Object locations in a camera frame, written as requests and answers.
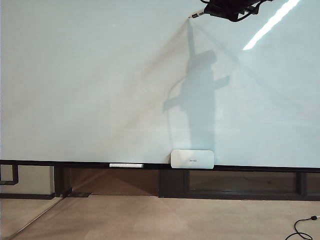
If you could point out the black whiteboard pen tray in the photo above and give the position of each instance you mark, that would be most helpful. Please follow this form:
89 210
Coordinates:
155 166

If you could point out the white glass whiteboard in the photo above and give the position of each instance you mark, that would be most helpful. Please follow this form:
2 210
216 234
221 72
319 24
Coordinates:
100 87

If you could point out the white marker with black caps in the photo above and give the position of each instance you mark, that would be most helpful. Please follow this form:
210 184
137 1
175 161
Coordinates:
126 165

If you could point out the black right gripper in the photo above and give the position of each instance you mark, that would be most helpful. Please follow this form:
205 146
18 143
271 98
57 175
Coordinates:
235 5

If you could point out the white marker pen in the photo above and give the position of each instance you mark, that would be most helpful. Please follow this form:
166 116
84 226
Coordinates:
196 15

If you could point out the white rectangular board eraser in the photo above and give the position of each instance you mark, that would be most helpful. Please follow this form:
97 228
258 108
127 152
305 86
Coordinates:
192 159

